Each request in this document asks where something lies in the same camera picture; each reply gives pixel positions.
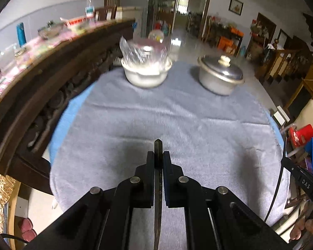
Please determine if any aluminium pot lid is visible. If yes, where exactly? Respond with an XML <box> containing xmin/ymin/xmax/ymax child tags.
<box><xmin>197</xmin><ymin>55</ymin><xmax>245</xmax><ymax>85</ymax></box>

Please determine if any black cable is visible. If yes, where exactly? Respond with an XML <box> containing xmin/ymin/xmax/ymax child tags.
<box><xmin>262</xmin><ymin>135</ymin><xmax>289</xmax><ymax>223</ymax></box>

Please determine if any small white step stool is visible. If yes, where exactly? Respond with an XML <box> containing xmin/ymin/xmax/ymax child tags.
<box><xmin>272</xmin><ymin>106</ymin><xmax>290</xmax><ymax>127</ymax></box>

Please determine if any aluminium pot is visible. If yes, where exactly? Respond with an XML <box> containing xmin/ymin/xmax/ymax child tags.
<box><xmin>199</xmin><ymin>64</ymin><xmax>245</xmax><ymax>96</ymax></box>

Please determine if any white ceramic pot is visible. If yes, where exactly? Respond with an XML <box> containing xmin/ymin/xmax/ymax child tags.
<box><xmin>121</xmin><ymin>57</ymin><xmax>173</xmax><ymax>89</ymax></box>

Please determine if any clear plastic bag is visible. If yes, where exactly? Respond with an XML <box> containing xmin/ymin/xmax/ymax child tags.
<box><xmin>119</xmin><ymin>37</ymin><xmax>168</xmax><ymax>66</ymax></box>

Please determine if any grey towel cloth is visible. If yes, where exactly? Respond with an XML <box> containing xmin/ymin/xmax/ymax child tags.
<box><xmin>50</xmin><ymin>61</ymin><xmax>290</xmax><ymax>225</ymax></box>

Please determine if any clear water bottle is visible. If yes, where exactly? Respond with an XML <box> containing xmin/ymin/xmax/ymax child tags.
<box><xmin>85</xmin><ymin>0</ymin><xmax>95</xmax><ymax>23</ymax></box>

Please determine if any framed wall picture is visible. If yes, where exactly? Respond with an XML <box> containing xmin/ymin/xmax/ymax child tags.
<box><xmin>228</xmin><ymin>0</ymin><xmax>243</xmax><ymax>16</ymax></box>

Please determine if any dark chopstick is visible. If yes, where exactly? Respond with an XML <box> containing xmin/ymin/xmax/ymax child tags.
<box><xmin>154</xmin><ymin>139</ymin><xmax>163</xmax><ymax>250</ymax></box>

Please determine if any blue table cover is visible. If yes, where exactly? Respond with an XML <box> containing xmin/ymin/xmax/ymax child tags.
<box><xmin>48</xmin><ymin>84</ymin><xmax>95</xmax><ymax>165</ymax></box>

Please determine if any red plastic stool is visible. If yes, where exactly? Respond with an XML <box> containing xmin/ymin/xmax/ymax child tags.
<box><xmin>289</xmin><ymin>124</ymin><xmax>313</xmax><ymax>148</ymax></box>

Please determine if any dark wooden sideboard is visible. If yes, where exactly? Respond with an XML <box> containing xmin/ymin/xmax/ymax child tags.
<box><xmin>0</xmin><ymin>19</ymin><xmax>134</xmax><ymax>194</ymax></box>

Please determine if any blue thermos bottle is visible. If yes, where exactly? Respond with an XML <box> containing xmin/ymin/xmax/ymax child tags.
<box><xmin>16</xmin><ymin>23</ymin><xmax>27</xmax><ymax>47</ymax></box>

